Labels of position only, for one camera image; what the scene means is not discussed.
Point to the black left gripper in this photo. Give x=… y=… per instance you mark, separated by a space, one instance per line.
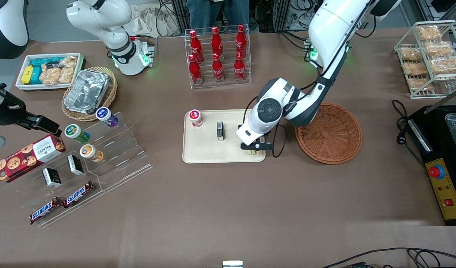
x=266 y=136

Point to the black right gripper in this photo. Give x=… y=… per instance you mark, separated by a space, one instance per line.
x=9 y=112

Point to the triangle sandwich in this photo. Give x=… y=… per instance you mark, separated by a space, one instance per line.
x=256 y=152

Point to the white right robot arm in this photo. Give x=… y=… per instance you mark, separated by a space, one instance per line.
x=101 y=18

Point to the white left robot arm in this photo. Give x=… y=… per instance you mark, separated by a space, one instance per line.
x=332 y=29

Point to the light oval wicker basket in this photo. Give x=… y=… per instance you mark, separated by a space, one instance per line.
x=88 y=116

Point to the cream plastic tray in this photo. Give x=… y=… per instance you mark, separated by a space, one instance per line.
x=205 y=149

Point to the aluminium foil tray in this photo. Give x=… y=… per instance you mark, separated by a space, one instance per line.
x=86 y=91

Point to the brown round wicker basket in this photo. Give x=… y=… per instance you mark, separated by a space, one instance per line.
x=328 y=134

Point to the green lid candy jar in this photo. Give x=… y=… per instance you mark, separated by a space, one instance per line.
x=73 y=131

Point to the white plastic bin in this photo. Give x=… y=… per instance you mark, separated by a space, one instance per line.
x=45 y=88

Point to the red Walkers shortbread box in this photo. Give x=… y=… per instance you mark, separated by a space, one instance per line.
x=23 y=158

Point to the small black snack box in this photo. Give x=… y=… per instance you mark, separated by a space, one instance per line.
x=51 y=177
x=220 y=131
x=75 y=164

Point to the teal snack pack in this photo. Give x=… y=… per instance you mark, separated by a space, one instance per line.
x=42 y=61
x=36 y=76

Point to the clear bag of crackers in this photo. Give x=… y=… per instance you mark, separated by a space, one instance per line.
x=49 y=76
x=70 y=61
x=66 y=74

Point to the yellow snack pack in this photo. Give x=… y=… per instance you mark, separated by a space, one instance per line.
x=27 y=74

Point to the orange lid candy jar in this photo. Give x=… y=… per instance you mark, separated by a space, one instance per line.
x=87 y=150

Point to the small dark snack pack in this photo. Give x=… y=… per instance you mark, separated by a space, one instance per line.
x=54 y=65

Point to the purple lid candy jar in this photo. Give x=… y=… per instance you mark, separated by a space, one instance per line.
x=103 y=113

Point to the clear acrylic bottle rack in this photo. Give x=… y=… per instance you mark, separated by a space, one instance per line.
x=228 y=84

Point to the red lid candy jar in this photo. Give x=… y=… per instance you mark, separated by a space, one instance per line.
x=194 y=116

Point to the red cola bottle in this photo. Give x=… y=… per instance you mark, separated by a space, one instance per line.
x=240 y=69
x=195 y=46
x=241 y=41
x=217 y=42
x=217 y=70
x=195 y=72

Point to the Snickers chocolate bar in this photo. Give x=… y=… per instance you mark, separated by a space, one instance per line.
x=78 y=194
x=45 y=210

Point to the clear acrylic tiered stand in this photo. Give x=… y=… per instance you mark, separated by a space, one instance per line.
x=120 y=160

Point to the small white device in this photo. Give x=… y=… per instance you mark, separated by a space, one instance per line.
x=232 y=264

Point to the person in blue jeans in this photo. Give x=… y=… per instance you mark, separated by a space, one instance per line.
x=202 y=13

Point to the crumpled beige bag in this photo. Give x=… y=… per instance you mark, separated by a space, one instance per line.
x=150 y=22

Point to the clear bag of pastry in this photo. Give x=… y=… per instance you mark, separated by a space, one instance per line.
x=419 y=83
x=416 y=69
x=429 y=32
x=410 y=54
x=445 y=65
x=438 y=48

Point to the black heating machine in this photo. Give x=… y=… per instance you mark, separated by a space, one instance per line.
x=432 y=149

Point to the red emergency stop button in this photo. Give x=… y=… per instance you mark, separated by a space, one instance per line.
x=436 y=172

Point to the yellow control panel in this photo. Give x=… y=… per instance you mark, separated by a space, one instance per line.
x=445 y=190

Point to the grey metal bar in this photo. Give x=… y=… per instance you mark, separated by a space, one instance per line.
x=447 y=98

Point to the aluminium frame post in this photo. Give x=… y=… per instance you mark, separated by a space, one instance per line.
x=283 y=15

